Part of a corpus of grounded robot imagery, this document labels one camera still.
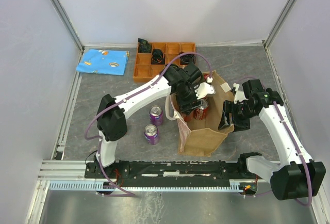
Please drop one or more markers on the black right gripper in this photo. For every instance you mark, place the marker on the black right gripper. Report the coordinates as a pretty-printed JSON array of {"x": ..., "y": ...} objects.
[{"x": 229, "y": 107}]

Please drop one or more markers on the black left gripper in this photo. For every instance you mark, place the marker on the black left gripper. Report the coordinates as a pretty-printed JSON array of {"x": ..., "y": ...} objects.
[{"x": 185, "y": 107}]

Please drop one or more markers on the red cola can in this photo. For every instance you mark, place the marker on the red cola can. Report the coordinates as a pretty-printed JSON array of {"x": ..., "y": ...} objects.
[
  {"x": 188, "y": 117},
  {"x": 200, "y": 113}
]

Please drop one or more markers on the tan canvas tote bag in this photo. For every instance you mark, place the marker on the tan canvas tote bag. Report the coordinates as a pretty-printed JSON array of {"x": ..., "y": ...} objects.
[{"x": 202, "y": 137}]

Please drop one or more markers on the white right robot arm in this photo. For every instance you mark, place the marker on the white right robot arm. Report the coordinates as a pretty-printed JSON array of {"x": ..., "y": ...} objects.
[{"x": 296, "y": 175}]

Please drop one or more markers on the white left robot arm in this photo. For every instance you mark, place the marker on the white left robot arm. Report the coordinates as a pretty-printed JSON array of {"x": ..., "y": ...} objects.
[{"x": 113, "y": 112}]

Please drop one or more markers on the blue yellow rolled tie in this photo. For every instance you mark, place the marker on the blue yellow rolled tie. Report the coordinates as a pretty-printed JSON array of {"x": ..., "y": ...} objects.
[{"x": 168, "y": 66}]

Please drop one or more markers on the purple soda can rear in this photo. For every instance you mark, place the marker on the purple soda can rear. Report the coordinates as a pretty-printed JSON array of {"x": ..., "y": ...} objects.
[{"x": 156, "y": 115}]

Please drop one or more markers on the purple soda can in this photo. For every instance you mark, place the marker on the purple soda can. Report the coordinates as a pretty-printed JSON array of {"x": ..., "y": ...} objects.
[
  {"x": 156, "y": 115},
  {"x": 151, "y": 134}
]

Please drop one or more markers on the black rolled belt right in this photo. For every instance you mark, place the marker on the black rolled belt right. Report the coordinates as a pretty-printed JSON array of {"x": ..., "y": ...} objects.
[{"x": 187, "y": 58}]

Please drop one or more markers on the black rolled belt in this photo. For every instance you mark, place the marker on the black rolled belt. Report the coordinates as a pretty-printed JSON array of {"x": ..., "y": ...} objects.
[
  {"x": 158, "y": 57},
  {"x": 187, "y": 58}
]

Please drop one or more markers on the purple soda can front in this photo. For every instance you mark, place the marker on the purple soda can front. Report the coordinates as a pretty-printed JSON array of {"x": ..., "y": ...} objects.
[{"x": 151, "y": 134}]

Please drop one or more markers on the black rolled belt middle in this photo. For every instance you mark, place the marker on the black rolled belt middle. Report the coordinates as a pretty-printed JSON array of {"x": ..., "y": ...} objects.
[{"x": 158, "y": 57}]

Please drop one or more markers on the orange compartment tray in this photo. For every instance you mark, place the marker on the orange compartment tray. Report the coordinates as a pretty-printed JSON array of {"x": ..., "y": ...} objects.
[{"x": 145, "y": 71}]

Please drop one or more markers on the dark patterned tie corner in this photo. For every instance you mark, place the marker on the dark patterned tie corner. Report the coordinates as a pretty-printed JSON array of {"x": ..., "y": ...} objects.
[{"x": 144, "y": 46}]

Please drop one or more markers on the blue patterned cloth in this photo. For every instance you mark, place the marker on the blue patterned cloth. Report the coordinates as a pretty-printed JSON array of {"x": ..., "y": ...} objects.
[{"x": 103, "y": 61}]

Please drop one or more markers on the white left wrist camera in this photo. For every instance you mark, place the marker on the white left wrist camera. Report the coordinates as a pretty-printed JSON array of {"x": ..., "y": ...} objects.
[{"x": 204, "y": 89}]

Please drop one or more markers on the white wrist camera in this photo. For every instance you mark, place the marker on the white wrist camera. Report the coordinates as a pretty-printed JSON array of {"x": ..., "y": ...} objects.
[
  {"x": 204, "y": 89},
  {"x": 239, "y": 95}
]

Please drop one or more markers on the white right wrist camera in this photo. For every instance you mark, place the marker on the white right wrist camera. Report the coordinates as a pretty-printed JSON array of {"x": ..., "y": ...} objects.
[{"x": 239, "y": 95}]

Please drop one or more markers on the light blue cable duct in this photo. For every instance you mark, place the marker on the light blue cable duct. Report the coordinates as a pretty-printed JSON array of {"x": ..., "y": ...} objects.
[{"x": 100, "y": 186}]

